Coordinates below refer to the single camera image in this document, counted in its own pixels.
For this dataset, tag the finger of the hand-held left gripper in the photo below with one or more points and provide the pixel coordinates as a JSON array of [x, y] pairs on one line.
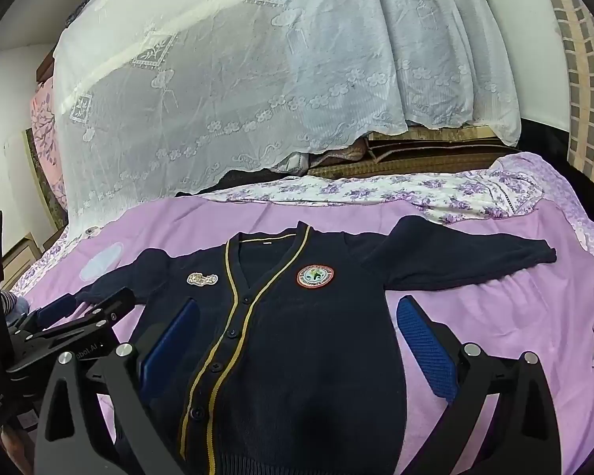
[[79, 341], [54, 310]]

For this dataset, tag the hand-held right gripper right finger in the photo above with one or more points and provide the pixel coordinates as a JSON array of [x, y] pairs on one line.
[[425, 346]]

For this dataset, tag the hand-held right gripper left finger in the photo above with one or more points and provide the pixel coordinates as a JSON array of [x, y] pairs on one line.
[[171, 351]]

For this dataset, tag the navy knit cardigan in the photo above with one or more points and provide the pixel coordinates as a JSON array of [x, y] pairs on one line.
[[302, 356]]

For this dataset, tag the purple bedsheet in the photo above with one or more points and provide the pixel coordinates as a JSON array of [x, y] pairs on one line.
[[475, 316]]

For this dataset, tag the wooden nightstand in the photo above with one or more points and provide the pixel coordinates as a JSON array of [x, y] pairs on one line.
[[20, 257]]

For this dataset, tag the dark patterned panel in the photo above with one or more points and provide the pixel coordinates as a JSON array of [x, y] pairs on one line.
[[42, 193]]

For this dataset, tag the white purple floral quilt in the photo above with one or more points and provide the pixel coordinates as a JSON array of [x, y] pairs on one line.
[[376, 190]]

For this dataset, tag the pink floral pillow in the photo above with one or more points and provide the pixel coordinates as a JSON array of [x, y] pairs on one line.
[[44, 133]]

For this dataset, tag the stack of brown folded bedding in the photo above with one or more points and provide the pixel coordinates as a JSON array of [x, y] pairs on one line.
[[416, 163]]

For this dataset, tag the white lace net curtain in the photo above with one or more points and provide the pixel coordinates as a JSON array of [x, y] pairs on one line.
[[227, 84]]

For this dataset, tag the checked beige curtain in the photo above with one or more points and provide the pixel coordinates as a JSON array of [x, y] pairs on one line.
[[581, 59]]

